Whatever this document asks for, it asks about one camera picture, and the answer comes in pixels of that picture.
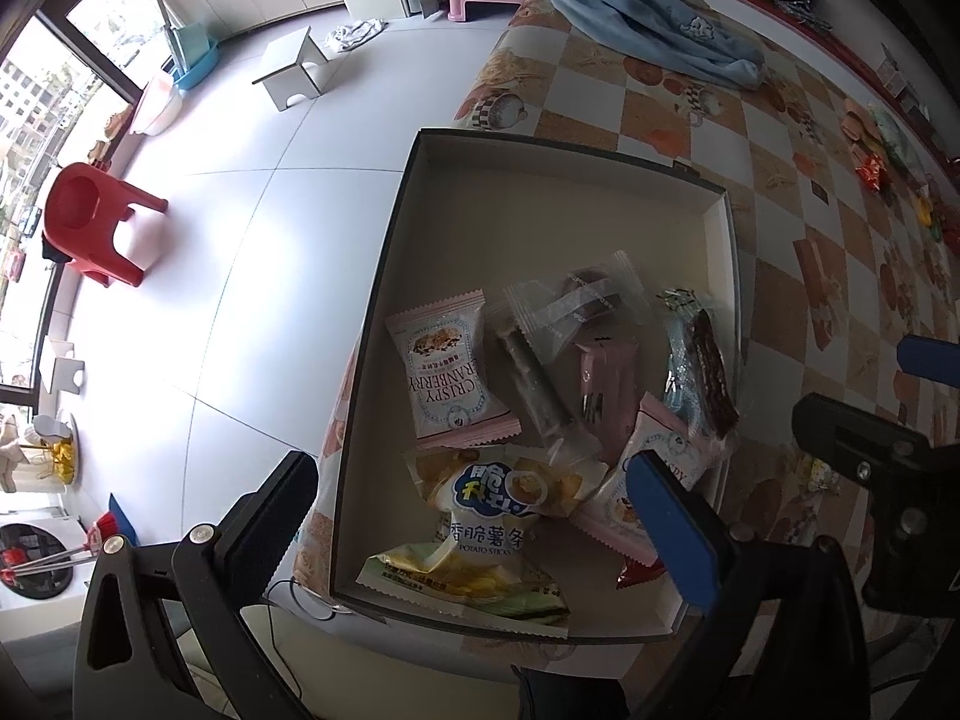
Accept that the white container with yellow contents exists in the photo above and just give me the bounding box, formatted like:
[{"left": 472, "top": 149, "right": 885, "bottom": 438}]
[{"left": 30, "top": 416, "right": 80, "bottom": 488}]

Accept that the red plastic stool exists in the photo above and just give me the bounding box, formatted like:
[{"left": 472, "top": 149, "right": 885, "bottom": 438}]
[{"left": 43, "top": 163, "right": 169, "bottom": 287}]

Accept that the plain pink snack packet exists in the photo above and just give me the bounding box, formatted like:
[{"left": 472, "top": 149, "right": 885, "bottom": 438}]
[{"left": 574, "top": 337, "right": 642, "bottom": 458}]

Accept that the white plastic basin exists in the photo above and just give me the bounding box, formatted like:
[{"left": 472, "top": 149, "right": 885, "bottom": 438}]
[{"left": 131, "top": 71, "right": 185, "bottom": 136}]

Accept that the white cloth on floor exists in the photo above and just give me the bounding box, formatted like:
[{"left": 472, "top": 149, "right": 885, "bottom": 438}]
[{"left": 324, "top": 19, "right": 387, "bottom": 53}]

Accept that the pink white biscuit packet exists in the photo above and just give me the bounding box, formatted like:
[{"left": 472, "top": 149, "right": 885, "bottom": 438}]
[
  {"left": 574, "top": 390, "right": 732, "bottom": 567},
  {"left": 385, "top": 289, "right": 522, "bottom": 442}
]

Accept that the dark brown snack stick packet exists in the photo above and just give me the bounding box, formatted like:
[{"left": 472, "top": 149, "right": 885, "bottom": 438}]
[{"left": 686, "top": 307, "right": 740, "bottom": 440}]

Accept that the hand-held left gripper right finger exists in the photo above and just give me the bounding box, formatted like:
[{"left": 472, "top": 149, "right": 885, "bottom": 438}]
[{"left": 627, "top": 450, "right": 875, "bottom": 720}]

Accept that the small cardboard box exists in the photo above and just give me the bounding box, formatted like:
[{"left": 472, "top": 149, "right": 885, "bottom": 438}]
[{"left": 877, "top": 45, "right": 912, "bottom": 95}]

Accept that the red snack packet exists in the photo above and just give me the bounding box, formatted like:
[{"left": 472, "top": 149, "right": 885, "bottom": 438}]
[{"left": 615, "top": 559, "right": 668, "bottom": 590}]

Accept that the white washing machine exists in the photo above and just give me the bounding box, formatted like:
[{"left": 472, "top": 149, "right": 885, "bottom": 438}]
[{"left": 0, "top": 517, "right": 98, "bottom": 601}]

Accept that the light blue blanket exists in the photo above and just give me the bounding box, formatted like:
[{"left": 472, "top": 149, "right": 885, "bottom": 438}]
[{"left": 550, "top": 0, "right": 766, "bottom": 91}]

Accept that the pile of assorted snack packets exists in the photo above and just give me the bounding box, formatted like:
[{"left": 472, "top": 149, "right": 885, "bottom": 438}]
[{"left": 840, "top": 97, "right": 960, "bottom": 241}]

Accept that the small white stool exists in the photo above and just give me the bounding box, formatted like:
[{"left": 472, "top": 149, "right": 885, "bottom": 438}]
[{"left": 251, "top": 26, "right": 338, "bottom": 112}]

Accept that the white cardboard box dark rim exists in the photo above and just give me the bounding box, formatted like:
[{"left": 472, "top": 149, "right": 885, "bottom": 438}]
[{"left": 330, "top": 127, "right": 740, "bottom": 642}]

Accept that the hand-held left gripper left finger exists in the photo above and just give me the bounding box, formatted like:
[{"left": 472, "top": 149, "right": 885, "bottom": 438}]
[{"left": 71, "top": 451, "right": 320, "bottom": 720}]

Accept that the clear packet with dark bar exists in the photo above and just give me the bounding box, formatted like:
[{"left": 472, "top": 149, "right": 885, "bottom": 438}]
[{"left": 486, "top": 281, "right": 593, "bottom": 455}]

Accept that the blue plastic dustpan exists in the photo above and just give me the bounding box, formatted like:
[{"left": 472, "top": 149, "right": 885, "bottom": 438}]
[{"left": 166, "top": 22, "right": 220, "bottom": 91}]

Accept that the clear packet with brown cake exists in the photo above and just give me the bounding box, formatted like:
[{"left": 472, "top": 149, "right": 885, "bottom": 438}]
[{"left": 559, "top": 251, "right": 653, "bottom": 338}]

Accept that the black cable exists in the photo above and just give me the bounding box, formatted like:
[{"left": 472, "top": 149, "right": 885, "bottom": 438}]
[{"left": 262, "top": 577, "right": 353, "bottom": 698}]

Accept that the tiny white cardboard stool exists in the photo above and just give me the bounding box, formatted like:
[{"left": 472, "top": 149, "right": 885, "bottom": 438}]
[{"left": 37, "top": 337, "right": 87, "bottom": 395}]

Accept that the yellow potato stick packet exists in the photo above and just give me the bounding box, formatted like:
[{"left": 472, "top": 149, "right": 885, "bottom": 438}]
[{"left": 356, "top": 446, "right": 608, "bottom": 642}]

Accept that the checkered printed tablecloth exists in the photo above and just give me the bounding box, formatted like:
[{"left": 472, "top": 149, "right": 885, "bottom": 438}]
[{"left": 292, "top": 0, "right": 960, "bottom": 683}]

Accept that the red broom with metal handle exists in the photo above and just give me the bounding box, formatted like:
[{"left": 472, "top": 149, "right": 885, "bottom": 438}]
[{"left": 0, "top": 514, "right": 128, "bottom": 582}]

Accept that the green white snack packet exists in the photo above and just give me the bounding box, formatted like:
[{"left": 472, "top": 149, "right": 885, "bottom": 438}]
[{"left": 796, "top": 456, "right": 841, "bottom": 494}]

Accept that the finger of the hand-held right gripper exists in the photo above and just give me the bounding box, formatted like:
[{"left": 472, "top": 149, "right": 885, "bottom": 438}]
[
  {"left": 896, "top": 334, "right": 960, "bottom": 391},
  {"left": 793, "top": 392, "right": 938, "bottom": 500}
]

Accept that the light blue snack packet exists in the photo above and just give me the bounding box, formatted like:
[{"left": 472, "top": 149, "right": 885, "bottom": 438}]
[{"left": 658, "top": 289, "right": 713, "bottom": 421}]

